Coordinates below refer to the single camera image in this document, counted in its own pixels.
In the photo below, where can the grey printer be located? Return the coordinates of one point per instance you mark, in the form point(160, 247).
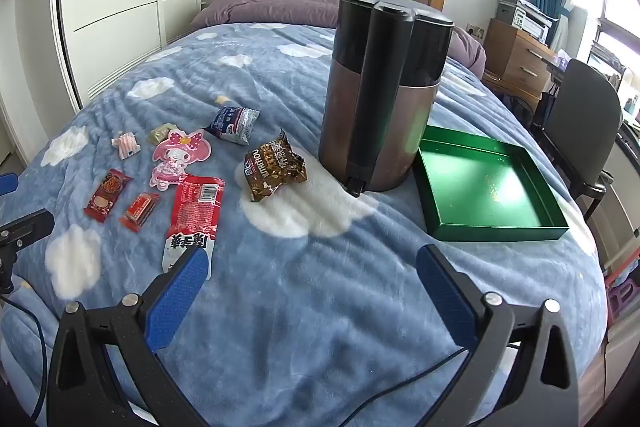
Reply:
point(525, 14)

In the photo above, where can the wooden dresser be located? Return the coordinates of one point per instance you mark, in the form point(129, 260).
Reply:
point(515, 57)

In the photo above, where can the pink striped snack packet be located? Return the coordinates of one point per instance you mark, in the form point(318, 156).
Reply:
point(126, 144)

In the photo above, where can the purple pillow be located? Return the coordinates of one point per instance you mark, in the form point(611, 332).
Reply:
point(265, 4)

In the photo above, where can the pink cartoon snack packet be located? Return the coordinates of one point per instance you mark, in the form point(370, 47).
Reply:
point(177, 154)

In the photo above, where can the blue white snack packet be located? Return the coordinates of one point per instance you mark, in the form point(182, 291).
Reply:
point(232, 124)

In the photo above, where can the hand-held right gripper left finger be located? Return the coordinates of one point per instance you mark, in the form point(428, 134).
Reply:
point(177, 302)

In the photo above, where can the pink metal frame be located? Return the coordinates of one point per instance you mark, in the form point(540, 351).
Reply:
point(622, 263)

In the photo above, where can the grey chair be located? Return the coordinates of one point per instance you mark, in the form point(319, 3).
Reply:
point(585, 117)

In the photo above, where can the purple stool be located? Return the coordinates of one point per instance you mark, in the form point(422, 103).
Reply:
point(625, 299)

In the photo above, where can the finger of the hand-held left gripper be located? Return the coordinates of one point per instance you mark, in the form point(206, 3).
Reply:
point(30, 227)
point(7, 184)

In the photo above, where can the green tray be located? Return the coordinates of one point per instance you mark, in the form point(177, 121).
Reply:
point(480, 187)

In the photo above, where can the small olive snack packet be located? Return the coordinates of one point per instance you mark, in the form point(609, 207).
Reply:
point(160, 134)

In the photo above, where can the brown crinkled snack packet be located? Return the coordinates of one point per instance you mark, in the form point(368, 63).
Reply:
point(272, 169)

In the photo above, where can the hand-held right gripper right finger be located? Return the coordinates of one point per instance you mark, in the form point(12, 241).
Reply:
point(445, 297)

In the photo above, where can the small orange red snack packet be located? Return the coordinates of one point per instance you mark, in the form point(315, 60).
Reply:
point(140, 209)

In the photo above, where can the wall socket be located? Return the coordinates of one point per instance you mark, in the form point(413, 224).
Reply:
point(476, 30)

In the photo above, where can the dark red snack packet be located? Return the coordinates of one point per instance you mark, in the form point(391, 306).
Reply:
point(106, 197)

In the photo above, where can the long red snack packet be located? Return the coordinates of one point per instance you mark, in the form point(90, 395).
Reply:
point(192, 207)

